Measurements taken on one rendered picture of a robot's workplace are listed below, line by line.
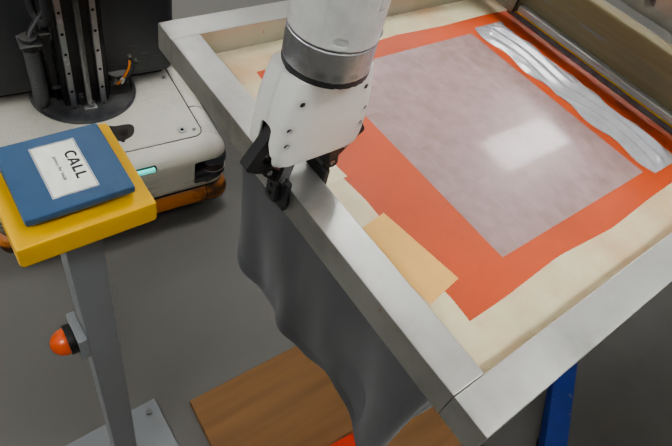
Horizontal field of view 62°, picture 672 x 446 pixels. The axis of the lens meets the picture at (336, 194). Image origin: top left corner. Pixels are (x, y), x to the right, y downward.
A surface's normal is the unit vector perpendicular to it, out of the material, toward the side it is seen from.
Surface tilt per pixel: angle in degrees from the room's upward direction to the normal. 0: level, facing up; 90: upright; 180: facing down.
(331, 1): 91
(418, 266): 0
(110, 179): 0
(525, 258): 0
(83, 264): 90
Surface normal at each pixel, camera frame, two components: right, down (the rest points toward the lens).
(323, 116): 0.55, 0.70
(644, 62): -0.79, 0.33
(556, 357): 0.21, -0.66
